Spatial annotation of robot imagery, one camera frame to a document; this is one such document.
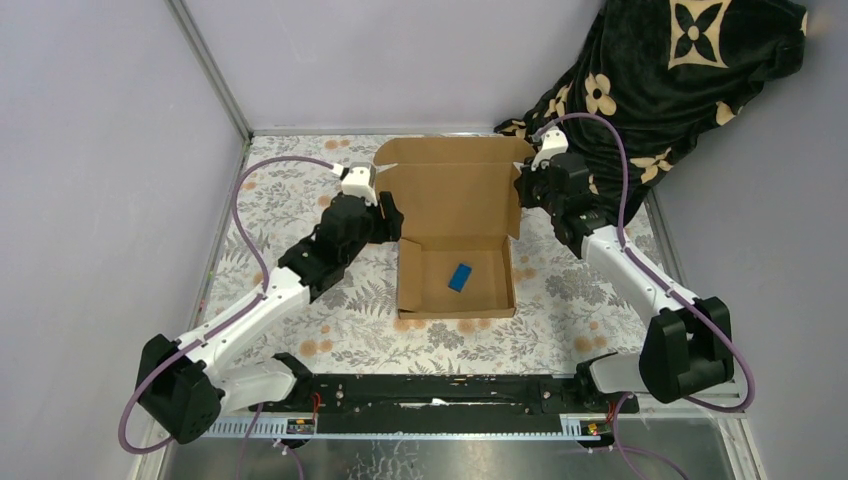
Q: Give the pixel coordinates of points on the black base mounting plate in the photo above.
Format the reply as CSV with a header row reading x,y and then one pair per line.
x,y
503,405

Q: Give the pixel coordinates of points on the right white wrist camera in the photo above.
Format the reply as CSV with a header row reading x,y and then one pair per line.
x,y
554,142

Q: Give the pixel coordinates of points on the brown cardboard box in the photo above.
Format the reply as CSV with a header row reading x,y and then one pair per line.
x,y
459,206

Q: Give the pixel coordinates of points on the black floral blanket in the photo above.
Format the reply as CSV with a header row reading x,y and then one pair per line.
x,y
652,76

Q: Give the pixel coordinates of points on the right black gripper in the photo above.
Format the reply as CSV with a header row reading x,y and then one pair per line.
x,y
526,178

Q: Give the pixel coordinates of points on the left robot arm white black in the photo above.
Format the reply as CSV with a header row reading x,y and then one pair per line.
x,y
187,383

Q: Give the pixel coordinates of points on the floral patterned table mat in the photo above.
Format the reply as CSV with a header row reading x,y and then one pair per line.
x,y
566,311

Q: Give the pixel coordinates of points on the small blue block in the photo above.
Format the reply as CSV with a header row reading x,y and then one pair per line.
x,y
460,277

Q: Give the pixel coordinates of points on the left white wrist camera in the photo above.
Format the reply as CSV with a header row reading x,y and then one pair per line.
x,y
358,180

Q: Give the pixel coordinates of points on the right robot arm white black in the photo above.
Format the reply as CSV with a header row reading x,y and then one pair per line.
x,y
684,351

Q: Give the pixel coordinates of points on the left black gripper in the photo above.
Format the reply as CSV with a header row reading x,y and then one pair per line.
x,y
390,228

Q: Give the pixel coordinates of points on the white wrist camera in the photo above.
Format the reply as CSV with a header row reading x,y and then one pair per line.
x,y
554,142
358,180

